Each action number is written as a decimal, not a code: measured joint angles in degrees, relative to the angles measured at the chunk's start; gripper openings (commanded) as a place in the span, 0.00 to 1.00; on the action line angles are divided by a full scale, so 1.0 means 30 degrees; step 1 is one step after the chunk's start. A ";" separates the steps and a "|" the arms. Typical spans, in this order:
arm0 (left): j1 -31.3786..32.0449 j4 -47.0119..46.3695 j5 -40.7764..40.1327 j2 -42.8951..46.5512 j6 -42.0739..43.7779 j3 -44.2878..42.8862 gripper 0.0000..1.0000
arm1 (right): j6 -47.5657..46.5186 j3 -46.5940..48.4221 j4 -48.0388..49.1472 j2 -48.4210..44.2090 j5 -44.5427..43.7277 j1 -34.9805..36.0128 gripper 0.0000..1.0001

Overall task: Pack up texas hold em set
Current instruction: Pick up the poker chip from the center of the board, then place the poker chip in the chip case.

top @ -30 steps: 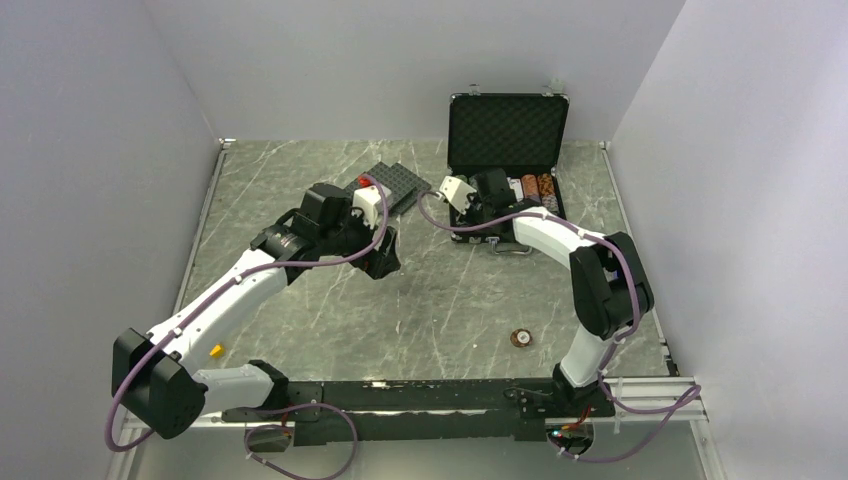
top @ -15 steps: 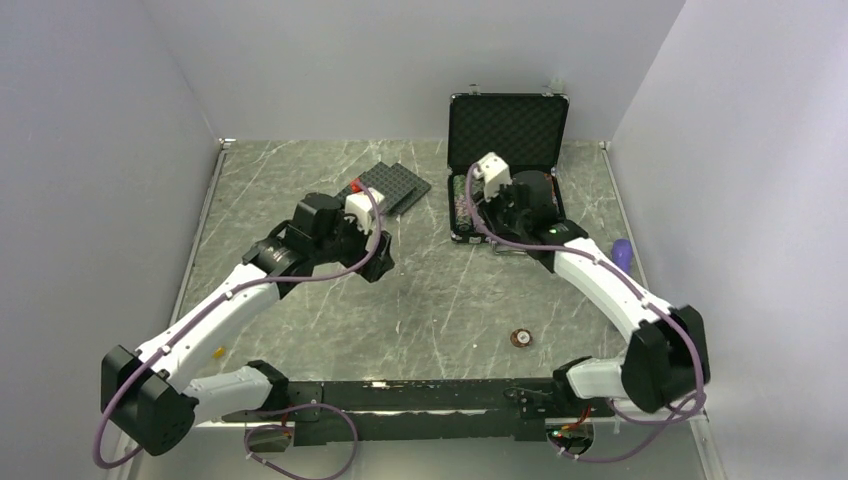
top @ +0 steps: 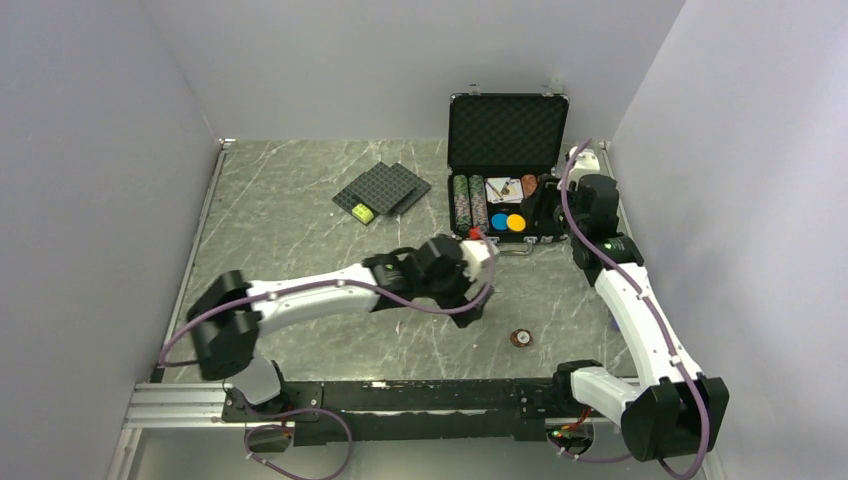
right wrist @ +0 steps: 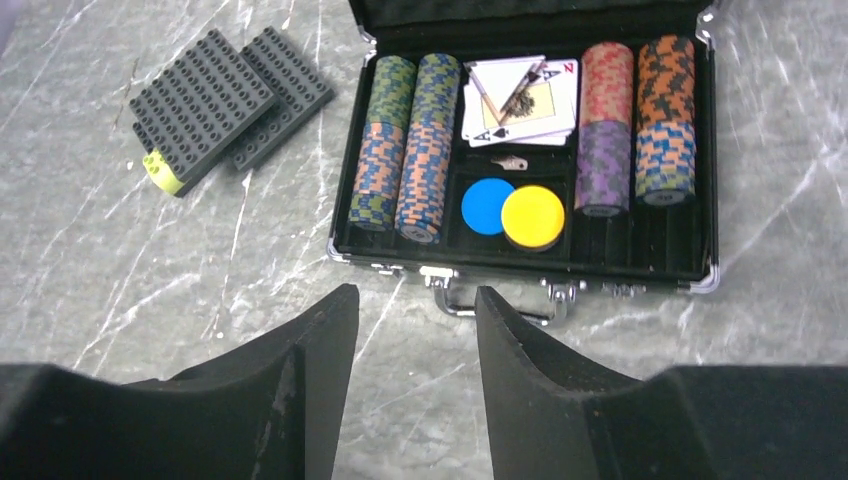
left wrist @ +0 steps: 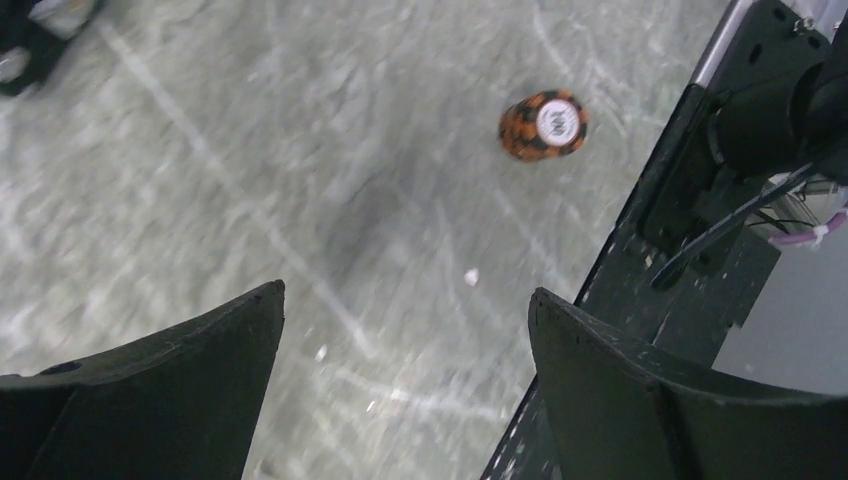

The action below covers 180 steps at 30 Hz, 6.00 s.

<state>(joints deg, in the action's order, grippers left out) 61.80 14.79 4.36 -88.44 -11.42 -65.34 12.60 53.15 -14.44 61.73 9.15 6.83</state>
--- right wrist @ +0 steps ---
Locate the dark foam pad bottom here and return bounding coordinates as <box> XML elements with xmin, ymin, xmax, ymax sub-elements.
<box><xmin>131</xmin><ymin>25</ymin><xmax>337</xmax><ymax>199</ymax></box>

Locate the grey chip stack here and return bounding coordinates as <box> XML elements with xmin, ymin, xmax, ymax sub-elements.
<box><xmin>353</xmin><ymin>122</ymin><xmax>406</xmax><ymax>199</ymax></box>

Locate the small silver case key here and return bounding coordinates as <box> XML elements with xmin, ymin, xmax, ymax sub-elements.
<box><xmin>491</xmin><ymin>155</ymin><xmax>529</xmax><ymax>171</ymax></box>

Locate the purple-grey chip stack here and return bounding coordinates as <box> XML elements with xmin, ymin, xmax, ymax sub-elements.
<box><xmin>395</xmin><ymin>122</ymin><xmax>452</xmax><ymax>245</ymax></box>

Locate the red chip stack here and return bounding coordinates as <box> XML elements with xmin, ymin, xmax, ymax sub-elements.
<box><xmin>579</xmin><ymin>42</ymin><xmax>634</xmax><ymax>127</ymax></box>

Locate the black poker case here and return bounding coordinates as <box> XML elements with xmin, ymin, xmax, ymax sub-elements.
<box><xmin>328</xmin><ymin>1</ymin><xmax>720</xmax><ymax>322</ymax></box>

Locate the blue dealer button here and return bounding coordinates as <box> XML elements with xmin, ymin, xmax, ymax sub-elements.
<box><xmin>461</xmin><ymin>178</ymin><xmax>515</xmax><ymax>236</ymax></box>

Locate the dark green chip stack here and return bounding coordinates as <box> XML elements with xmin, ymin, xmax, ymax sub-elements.
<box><xmin>411</xmin><ymin>53</ymin><xmax>462</xmax><ymax>131</ymax></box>

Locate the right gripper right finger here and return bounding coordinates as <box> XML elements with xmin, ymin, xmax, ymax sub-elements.
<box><xmin>475</xmin><ymin>287</ymin><xmax>847</xmax><ymax>479</ymax></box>

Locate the purple chip stack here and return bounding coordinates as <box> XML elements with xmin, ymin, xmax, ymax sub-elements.
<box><xmin>575</xmin><ymin>120</ymin><xmax>632</xmax><ymax>217</ymax></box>

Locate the small chip stack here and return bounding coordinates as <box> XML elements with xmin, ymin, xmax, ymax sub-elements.
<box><xmin>635</xmin><ymin>121</ymin><xmax>697</xmax><ymax>207</ymax></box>

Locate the playing cards deck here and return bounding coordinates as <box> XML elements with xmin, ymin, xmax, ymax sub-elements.
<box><xmin>461</xmin><ymin>55</ymin><xmax>580</xmax><ymax>148</ymax></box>

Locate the yellow dealer button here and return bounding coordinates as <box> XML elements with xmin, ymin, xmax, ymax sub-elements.
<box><xmin>501</xmin><ymin>185</ymin><xmax>566</xmax><ymax>252</ymax></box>

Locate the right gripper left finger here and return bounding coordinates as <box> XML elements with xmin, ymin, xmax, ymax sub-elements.
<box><xmin>1</xmin><ymin>284</ymin><xmax>359</xmax><ymax>479</ymax></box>

